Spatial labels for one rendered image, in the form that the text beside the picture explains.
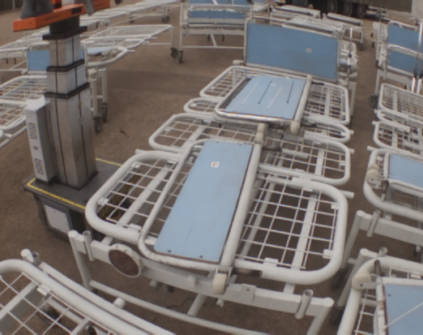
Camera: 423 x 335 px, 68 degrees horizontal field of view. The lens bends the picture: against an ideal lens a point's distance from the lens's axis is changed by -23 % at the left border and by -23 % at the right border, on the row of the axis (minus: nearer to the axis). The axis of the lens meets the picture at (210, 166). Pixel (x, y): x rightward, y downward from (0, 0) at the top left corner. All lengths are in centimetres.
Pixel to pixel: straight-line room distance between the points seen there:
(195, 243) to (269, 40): 195
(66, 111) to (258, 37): 163
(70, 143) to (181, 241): 81
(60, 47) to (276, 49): 170
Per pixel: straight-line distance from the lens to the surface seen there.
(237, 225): 118
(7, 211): 235
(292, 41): 278
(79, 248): 132
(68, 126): 170
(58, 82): 168
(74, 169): 180
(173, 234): 116
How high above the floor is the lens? 128
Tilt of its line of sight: 31 degrees down
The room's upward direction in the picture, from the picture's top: 2 degrees clockwise
